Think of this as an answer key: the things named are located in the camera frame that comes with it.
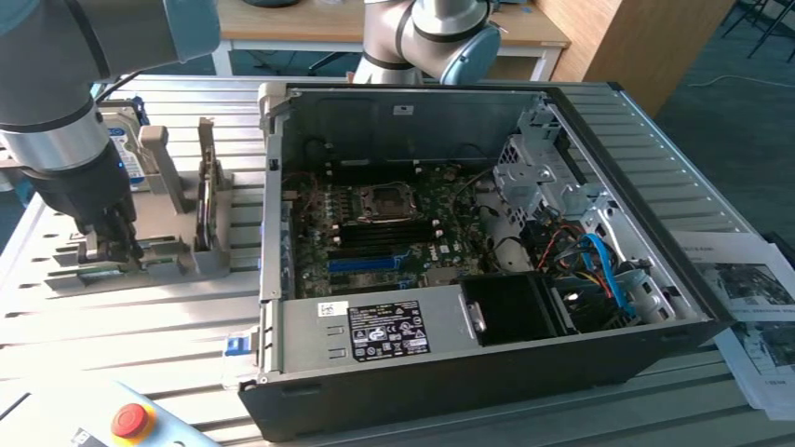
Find grey parts rack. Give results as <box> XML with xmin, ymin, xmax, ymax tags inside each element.
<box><xmin>42</xmin><ymin>117</ymin><xmax>236</xmax><ymax>300</ymax></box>

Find silver disk bay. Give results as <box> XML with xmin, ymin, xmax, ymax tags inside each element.
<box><xmin>493</xmin><ymin>133</ymin><xmax>602</xmax><ymax>225</ymax></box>

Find black fan shroud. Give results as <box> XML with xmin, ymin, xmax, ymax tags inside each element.
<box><xmin>459</xmin><ymin>273</ymin><xmax>583</xmax><ymax>348</ymax></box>

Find blue expansion slot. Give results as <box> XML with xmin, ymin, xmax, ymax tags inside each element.
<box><xmin>327</xmin><ymin>257</ymin><xmax>401</xmax><ymax>275</ymax></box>

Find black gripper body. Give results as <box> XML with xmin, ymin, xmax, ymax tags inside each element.
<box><xmin>27</xmin><ymin>141</ymin><xmax>136</xmax><ymax>236</ymax></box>

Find hard disk with blue label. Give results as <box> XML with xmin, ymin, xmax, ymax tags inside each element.
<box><xmin>92</xmin><ymin>96</ymin><xmax>150</xmax><ymax>193</ymax></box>

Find CPU socket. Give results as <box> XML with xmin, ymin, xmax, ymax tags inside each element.
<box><xmin>353</xmin><ymin>183</ymin><xmax>423</xmax><ymax>221</ymax></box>

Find black expansion slot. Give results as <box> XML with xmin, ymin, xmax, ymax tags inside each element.
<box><xmin>327</xmin><ymin>248</ymin><xmax>394</xmax><ymax>261</ymax></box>

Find red emergency stop button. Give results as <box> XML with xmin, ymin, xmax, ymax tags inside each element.
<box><xmin>110</xmin><ymin>402</ymin><xmax>158</xmax><ymax>440</ymax></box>

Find graphics card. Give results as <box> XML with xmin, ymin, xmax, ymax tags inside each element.
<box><xmin>194</xmin><ymin>117</ymin><xmax>226</xmax><ymax>255</ymax></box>

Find black open PC case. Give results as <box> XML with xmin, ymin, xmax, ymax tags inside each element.
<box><xmin>238</xmin><ymin>82</ymin><xmax>739</xmax><ymax>443</ymax></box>

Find printed paper sheets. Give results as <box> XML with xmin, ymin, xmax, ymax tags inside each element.
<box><xmin>669</xmin><ymin>229</ymin><xmax>795</xmax><ymax>423</ymax></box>

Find blue SATA wire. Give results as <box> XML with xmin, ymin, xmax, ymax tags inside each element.
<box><xmin>575</xmin><ymin>232</ymin><xmax>642</xmax><ymax>323</ymax></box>

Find green RAM stick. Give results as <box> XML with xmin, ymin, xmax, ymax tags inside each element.
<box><xmin>75</xmin><ymin>264</ymin><xmax>128</xmax><ymax>282</ymax></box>

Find black chair legs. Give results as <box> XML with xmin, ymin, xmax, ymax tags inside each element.
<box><xmin>721</xmin><ymin>0</ymin><xmax>795</xmax><ymax>60</ymax></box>

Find wooden desk white frame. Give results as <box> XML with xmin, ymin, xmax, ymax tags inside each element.
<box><xmin>210</xmin><ymin>0</ymin><xmax>573</xmax><ymax>86</ymax></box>

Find blue case latch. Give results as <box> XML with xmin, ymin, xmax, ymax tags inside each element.
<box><xmin>222</xmin><ymin>331</ymin><xmax>262</xmax><ymax>359</ymax></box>

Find red yellow power wires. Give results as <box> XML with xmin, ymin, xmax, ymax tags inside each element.
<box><xmin>534</xmin><ymin>223</ymin><xmax>614</xmax><ymax>292</ymax></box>

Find black RAM slot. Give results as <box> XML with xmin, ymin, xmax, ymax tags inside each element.
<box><xmin>339</xmin><ymin>232</ymin><xmax>438</xmax><ymax>243</ymax></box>
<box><xmin>338</xmin><ymin>222</ymin><xmax>435</xmax><ymax>233</ymax></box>
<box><xmin>338</xmin><ymin>226</ymin><xmax>437</xmax><ymax>237</ymax></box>
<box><xmin>339</xmin><ymin>237</ymin><xmax>439</xmax><ymax>249</ymax></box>

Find green Dell motherboard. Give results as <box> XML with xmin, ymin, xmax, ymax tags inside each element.
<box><xmin>280</xmin><ymin>161</ymin><xmax>502</xmax><ymax>300</ymax></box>

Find grey power supply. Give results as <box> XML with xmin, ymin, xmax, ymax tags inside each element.
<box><xmin>271</xmin><ymin>283</ymin><xmax>487</xmax><ymax>375</ymax></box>

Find emergency stop button box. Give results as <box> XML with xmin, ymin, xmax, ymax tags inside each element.
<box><xmin>0</xmin><ymin>375</ymin><xmax>224</xmax><ymax>447</ymax></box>

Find wooden cabinet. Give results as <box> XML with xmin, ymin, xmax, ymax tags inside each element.
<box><xmin>534</xmin><ymin>0</ymin><xmax>733</xmax><ymax>118</ymax></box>

